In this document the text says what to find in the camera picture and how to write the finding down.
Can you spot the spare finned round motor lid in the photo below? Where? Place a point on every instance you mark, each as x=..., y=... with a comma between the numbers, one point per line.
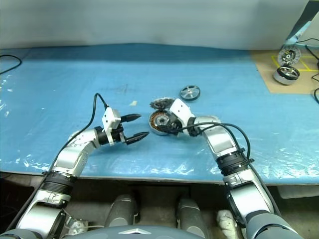
x=289, y=56

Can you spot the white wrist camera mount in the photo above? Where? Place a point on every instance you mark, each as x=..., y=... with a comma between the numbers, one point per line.
x=182, y=110
x=111, y=119

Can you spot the blue table mat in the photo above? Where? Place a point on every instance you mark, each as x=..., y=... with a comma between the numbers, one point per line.
x=62, y=82

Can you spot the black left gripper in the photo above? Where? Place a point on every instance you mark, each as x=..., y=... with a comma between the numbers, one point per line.
x=117, y=137

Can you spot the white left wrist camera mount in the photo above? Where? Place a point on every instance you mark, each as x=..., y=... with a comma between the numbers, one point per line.
x=111, y=119

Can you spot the white shoe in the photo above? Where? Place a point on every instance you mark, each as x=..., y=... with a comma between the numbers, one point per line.
x=226, y=221

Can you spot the grey robot torso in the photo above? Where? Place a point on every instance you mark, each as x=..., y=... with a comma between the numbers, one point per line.
x=137, y=232

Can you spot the small beige tape piece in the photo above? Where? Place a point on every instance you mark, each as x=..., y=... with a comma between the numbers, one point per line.
x=133, y=102

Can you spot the brown cardboard sheet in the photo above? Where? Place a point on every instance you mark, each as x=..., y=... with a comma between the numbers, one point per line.
x=264, y=64

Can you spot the light blue stand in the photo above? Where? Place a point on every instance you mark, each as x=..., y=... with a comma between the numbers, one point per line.
x=300, y=30

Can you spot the silver motor housing copper windings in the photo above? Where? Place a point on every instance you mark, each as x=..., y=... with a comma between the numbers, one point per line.
x=155, y=123

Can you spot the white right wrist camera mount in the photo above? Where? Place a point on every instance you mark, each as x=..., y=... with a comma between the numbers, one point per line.
x=182, y=110

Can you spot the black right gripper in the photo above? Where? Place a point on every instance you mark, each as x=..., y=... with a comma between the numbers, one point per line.
x=175, y=127

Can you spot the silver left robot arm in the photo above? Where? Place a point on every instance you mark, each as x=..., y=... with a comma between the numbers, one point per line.
x=74, y=154

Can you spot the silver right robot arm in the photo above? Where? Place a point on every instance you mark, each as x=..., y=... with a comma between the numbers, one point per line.
x=219, y=142

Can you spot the silver spoked rotor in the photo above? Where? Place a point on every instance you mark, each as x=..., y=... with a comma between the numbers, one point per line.
x=189, y=92

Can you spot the grey robot leg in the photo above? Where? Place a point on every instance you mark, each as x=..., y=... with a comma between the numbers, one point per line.
x=190, y=214
x=122, y=211

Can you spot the spare silver motor housing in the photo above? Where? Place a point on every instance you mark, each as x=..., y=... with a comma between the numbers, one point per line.
x=286, y=74

